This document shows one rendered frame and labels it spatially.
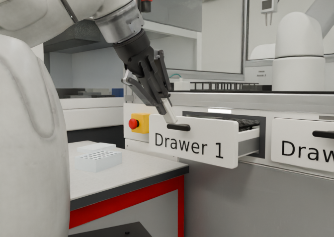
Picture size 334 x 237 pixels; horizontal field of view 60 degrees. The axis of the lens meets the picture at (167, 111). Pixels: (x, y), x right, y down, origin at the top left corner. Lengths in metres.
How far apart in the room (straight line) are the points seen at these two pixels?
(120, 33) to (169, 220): 0.60
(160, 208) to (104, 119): 0.76
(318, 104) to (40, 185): 0.64
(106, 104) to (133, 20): 1.00
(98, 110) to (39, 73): 1.25
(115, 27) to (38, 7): 0.14
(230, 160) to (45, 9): 0.49
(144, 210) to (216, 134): 0.32
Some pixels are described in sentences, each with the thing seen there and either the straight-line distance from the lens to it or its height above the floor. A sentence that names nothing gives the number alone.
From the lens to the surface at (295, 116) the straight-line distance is 0.78.
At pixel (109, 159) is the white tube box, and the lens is 0.92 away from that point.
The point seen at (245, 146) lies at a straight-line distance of 0.76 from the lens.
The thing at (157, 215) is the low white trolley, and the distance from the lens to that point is 0.91.
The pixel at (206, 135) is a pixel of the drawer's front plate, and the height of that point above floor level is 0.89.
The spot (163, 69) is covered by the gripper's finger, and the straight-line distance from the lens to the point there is 0.68.
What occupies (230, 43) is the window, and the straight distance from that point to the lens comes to 0.89.
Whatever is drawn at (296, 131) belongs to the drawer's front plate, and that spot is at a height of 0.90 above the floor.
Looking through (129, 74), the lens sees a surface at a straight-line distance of 0.62.
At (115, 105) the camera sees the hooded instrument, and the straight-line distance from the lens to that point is 1.59.
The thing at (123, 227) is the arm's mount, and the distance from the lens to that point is 0.51.
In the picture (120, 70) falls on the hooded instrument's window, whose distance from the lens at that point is 1.63.
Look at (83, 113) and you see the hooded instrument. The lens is 1.49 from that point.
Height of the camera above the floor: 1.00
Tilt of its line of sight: 5 degrees down
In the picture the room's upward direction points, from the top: straight up
